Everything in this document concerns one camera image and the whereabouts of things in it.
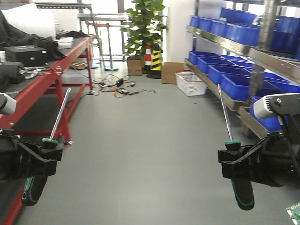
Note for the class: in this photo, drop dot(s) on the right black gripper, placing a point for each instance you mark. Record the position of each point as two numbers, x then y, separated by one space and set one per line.
273 161

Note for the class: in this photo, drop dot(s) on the red frame work table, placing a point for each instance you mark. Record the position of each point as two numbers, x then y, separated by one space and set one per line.
50 82

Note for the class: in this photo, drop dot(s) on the white plastic basket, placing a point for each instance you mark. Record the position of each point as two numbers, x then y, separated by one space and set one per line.
190 84

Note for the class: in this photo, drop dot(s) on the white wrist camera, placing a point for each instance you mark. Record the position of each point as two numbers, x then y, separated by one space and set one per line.
7 104
277 105

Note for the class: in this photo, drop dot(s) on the yellow black striped post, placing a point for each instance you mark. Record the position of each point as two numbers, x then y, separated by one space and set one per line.
156 63

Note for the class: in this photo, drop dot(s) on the metal storage shelf rack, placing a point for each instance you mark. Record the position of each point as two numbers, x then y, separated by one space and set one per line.
273 47

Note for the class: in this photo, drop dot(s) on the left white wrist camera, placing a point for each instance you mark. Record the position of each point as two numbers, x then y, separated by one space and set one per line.
7 104

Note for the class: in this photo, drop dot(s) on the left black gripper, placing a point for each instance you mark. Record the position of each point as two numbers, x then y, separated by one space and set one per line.
18 161

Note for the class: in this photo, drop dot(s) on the green potted plant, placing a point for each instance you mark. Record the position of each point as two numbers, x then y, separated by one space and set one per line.
144 26

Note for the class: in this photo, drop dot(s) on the black equipment box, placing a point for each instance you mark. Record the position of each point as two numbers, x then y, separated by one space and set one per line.
28 55

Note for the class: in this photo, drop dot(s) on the orange white traffic cone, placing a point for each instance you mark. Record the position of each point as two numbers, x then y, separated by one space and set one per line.
147 59

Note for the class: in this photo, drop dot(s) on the green black screwdriver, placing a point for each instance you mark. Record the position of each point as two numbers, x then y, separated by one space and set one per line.
34 186
230 145

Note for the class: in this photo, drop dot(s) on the green circuit board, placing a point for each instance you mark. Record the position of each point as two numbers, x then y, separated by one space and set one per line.
294 213

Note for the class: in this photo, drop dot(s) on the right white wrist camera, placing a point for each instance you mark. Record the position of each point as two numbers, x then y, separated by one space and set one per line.
277 105

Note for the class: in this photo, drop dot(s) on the brown cardboard box on floor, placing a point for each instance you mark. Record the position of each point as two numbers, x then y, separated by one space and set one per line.
169 70

